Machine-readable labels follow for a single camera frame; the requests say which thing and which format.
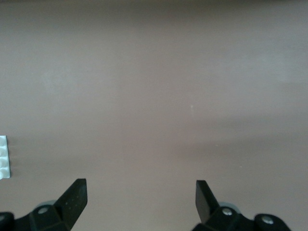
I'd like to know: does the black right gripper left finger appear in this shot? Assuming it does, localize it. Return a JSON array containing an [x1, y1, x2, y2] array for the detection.
[[0, 178, 87, 231]]

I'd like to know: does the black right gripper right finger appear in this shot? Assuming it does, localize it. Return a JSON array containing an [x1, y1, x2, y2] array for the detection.
[[192, 180, 292, 231]]

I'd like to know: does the white studded base plate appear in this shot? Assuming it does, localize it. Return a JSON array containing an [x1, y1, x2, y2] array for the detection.
[[0, 135, 12, 180]]

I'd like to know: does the brown table cover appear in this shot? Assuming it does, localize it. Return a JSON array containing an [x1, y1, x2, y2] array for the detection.
[[0, 0, 308, 231]]

